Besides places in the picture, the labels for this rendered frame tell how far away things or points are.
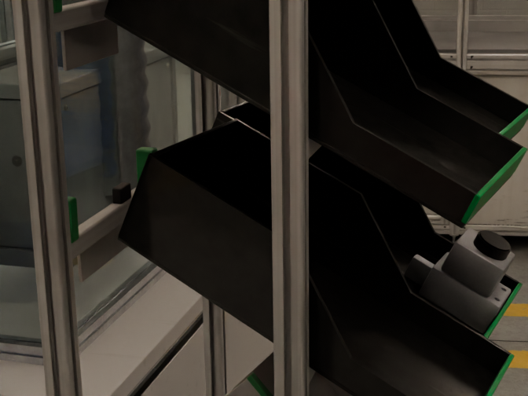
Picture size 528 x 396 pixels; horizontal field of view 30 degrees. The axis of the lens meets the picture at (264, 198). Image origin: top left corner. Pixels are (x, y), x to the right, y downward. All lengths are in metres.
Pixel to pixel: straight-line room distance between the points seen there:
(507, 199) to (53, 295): 3.97
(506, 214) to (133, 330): 3.12
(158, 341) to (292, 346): 0.99
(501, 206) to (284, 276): 3.98
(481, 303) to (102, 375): 0.82
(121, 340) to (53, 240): 0.96
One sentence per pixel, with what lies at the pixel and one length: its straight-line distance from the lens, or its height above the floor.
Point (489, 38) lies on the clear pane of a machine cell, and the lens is 4.42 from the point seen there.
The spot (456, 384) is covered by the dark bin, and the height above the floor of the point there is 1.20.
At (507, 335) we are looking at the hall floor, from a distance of 3.77.
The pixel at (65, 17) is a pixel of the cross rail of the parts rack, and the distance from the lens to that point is 0.69.
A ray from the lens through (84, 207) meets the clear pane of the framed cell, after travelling 1.59.
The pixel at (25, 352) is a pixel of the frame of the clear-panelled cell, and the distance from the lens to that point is 1.59.
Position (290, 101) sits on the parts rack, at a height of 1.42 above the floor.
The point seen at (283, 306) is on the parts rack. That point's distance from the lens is 0.64.
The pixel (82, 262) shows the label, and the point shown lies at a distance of 0.75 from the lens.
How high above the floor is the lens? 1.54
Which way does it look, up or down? 17 degrees down
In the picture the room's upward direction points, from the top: 1 degrees counter-clockwise
